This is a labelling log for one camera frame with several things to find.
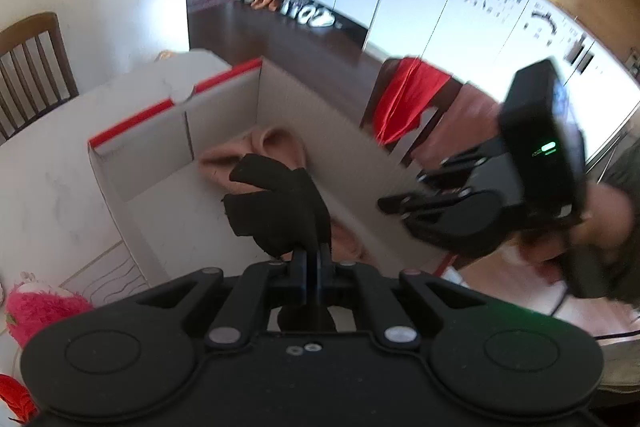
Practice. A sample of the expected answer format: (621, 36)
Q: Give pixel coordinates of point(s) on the red garment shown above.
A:
(405, 97)

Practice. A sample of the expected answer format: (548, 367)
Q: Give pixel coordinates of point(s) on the black cloth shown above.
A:
(285, 207)

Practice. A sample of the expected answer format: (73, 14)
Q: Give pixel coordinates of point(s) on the pink fuzzy plush toy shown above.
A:
(45, 312)

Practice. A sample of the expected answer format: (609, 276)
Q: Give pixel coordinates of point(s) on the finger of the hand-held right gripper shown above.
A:
(425, 202)
(460, 167)

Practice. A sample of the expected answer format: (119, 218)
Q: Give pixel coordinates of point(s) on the pale pink cloth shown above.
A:
(270, 142)

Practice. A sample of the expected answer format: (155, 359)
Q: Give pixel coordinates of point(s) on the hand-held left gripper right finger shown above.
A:
(325, 272)

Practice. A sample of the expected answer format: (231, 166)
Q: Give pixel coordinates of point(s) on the row of shoes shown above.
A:
(300, 9)

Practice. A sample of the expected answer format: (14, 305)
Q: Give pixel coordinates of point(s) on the dark wooden chair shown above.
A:
(371, 99)

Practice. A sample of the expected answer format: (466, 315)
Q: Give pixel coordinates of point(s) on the person's right forearm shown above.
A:
(630, 177)

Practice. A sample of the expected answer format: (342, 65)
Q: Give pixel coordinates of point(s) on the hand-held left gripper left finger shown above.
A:
(300, 272)

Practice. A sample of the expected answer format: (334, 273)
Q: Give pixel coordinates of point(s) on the red cardboard box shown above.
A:
(225, 107)

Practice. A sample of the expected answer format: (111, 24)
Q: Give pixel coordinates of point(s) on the wooden slat-back chair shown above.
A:
(30, 27)

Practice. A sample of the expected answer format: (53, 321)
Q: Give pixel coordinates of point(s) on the red cloth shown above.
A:
(12, 399)

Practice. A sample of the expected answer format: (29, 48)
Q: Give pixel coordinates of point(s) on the person's right hand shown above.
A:
(605, 217)

